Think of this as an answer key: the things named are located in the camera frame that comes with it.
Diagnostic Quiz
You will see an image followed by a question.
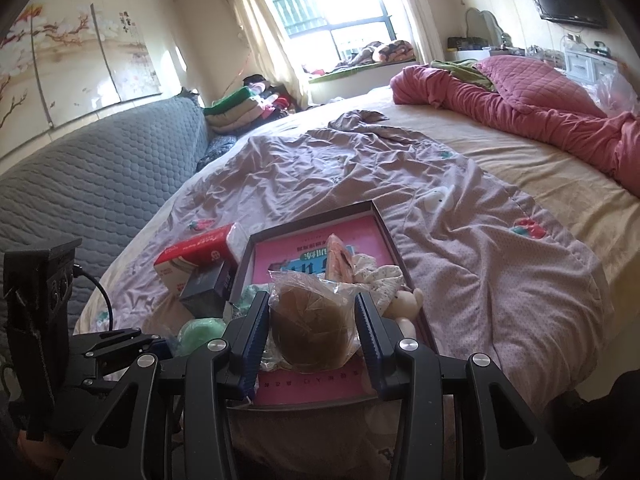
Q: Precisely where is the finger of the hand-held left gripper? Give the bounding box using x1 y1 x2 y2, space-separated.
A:
100 337 169 362
82 327 143 357

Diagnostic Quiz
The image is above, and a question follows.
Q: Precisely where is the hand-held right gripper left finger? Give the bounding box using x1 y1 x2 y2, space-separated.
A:
65 290 271 480

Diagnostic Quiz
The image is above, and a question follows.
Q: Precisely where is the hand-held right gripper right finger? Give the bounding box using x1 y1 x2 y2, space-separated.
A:
354 292 576 480

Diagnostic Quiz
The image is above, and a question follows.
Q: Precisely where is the small cream plush bear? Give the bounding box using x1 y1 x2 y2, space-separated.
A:
382 287 425 333

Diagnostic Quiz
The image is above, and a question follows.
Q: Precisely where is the brown bun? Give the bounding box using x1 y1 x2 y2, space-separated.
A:
265 270 361 373

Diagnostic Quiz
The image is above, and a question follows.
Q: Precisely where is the pink snack packet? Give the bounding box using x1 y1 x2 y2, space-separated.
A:
325 234 358 286

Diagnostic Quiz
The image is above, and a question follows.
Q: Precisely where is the dark cardboard box tray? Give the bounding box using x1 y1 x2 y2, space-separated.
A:
227 201 437 411

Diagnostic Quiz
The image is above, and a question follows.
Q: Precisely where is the round green sponge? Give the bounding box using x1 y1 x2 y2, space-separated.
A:
179 316 227 358

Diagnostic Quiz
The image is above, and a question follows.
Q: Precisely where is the small black box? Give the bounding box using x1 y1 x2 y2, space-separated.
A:
179 260 238 318

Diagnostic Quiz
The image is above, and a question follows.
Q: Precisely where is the pink book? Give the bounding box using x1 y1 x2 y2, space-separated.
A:
250 215 383 406

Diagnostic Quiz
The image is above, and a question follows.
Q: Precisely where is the red tissue box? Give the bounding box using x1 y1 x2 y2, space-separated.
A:
153 222 248 286

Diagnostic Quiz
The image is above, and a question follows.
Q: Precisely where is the grey quilted headboard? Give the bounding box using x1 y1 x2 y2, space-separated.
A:
0 95 210 331

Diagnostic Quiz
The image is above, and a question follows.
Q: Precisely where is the lilac printed blanket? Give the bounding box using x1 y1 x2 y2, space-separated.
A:
72 109 608 461

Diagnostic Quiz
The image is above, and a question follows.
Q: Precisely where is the dark patterned cushion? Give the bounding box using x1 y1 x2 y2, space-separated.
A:
196 134 236 172

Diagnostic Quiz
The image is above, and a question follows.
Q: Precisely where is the stack of folded clothes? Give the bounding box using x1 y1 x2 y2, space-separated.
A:
202 74 301 136

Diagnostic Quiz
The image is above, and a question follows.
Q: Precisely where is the dark cloth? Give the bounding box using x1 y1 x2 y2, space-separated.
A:
570 372 640 461

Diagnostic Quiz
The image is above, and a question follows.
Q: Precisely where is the pink quilt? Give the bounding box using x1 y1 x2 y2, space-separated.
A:
390 55 640 186

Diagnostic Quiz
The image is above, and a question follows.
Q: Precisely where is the green window seat mat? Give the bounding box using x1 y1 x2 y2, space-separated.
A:
307 57 421 83

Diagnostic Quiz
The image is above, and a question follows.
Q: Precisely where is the green cloth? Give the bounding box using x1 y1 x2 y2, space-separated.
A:
431 59 496 92

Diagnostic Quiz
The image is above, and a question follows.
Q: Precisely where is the crumpled patterned blanket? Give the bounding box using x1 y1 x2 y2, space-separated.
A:
335 39 416 67

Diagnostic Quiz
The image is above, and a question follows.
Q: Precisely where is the cream curtain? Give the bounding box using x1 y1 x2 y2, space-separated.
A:
215 0 311 111
387 0 446 63

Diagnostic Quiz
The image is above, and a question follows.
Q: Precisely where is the pink quilted pillow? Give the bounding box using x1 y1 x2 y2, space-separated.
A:
475 55 608 118

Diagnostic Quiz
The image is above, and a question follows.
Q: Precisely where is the dark storage box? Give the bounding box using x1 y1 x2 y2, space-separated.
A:
446 36 488 52

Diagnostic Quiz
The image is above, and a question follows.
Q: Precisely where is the vanity mirror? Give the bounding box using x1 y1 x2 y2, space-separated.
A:
465 7 503 48

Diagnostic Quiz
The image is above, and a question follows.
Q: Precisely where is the white dresser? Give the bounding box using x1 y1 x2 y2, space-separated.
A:
562 35 621 83

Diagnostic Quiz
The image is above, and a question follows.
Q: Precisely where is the clear plastic bag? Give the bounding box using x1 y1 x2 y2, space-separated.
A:
597 71 640 118

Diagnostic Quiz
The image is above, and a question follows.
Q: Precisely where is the black cable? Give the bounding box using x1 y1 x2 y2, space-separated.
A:
74 266 117 333

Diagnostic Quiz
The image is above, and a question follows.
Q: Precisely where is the blossom wall painting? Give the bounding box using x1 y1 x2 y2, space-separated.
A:
0 2 163 133

